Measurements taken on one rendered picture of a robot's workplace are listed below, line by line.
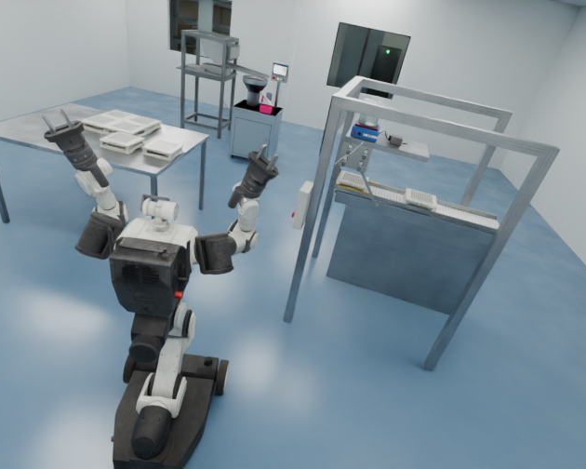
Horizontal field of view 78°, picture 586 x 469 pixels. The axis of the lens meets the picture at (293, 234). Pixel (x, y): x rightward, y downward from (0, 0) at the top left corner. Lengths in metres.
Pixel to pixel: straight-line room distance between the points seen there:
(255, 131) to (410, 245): 3.08
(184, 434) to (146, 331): 0.76
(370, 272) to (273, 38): 5.69
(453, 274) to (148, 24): 7.53
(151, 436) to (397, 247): 2.25
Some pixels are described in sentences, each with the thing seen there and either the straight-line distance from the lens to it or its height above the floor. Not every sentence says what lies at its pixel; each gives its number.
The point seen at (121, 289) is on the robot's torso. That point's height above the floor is 1.14.
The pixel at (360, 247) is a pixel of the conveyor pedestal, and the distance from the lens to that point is 3.23.
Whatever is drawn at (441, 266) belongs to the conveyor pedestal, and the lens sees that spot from 3.31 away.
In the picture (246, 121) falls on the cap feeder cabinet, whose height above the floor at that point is 0.60.
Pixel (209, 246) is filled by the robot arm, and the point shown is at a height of 1.27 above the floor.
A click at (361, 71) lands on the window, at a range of 7.94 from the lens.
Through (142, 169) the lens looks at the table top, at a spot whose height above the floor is 0.85.
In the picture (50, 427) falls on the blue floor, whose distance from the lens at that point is 2.50.
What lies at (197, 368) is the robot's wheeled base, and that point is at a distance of 2.32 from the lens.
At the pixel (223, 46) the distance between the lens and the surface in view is 6.15.
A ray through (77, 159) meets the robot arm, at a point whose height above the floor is 1.48.
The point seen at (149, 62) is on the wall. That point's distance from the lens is 9.00.
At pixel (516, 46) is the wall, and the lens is 8.24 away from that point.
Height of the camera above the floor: 2.06
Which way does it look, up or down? 31 degrees down
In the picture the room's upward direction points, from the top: 12 degrees clockwise
